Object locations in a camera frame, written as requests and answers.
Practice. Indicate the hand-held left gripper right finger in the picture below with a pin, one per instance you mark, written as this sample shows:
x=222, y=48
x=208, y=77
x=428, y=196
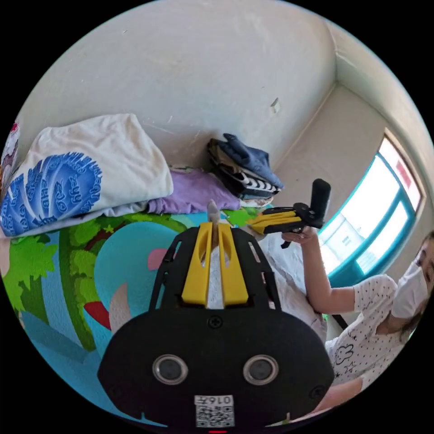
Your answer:
x=233, y=271

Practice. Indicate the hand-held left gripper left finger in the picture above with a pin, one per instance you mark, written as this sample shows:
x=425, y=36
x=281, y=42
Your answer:
x=198, y=268

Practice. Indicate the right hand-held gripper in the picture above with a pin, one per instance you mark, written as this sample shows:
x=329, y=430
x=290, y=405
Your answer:
x=307, y=214

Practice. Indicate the gray short sleeve shirt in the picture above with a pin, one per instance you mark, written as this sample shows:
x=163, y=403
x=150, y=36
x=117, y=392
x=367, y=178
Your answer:
x=293, y=274

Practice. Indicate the person's right forearm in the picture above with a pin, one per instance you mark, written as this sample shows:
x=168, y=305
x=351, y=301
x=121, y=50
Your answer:
x=318, y=274

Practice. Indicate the person's left forearm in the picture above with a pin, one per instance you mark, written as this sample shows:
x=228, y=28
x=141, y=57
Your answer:
x=339, y=393

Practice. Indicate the person's right hand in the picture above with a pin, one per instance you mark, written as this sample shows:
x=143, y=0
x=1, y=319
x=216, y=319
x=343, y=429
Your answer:
x=302, y=237

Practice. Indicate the pile of clothes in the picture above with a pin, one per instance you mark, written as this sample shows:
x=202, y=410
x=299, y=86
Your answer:
x=247, y=169

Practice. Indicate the purple cloth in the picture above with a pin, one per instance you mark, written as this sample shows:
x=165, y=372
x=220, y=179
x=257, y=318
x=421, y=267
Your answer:
x=196, y=193

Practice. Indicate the bed with cartoon printed sheet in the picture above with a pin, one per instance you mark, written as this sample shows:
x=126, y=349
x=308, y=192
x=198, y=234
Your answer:
x=67, y=305

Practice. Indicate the person's body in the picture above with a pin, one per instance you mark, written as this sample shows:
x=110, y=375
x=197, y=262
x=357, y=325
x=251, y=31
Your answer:
x=369, y=325

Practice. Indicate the white cloth with blue print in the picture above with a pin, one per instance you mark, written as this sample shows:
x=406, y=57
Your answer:
x=101, y=159

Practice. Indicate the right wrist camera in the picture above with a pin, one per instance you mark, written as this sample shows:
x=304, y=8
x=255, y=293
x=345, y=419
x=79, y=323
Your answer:
x=320, y=195

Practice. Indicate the window with teal frame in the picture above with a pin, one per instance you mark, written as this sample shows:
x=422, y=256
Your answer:
x=373, y=217

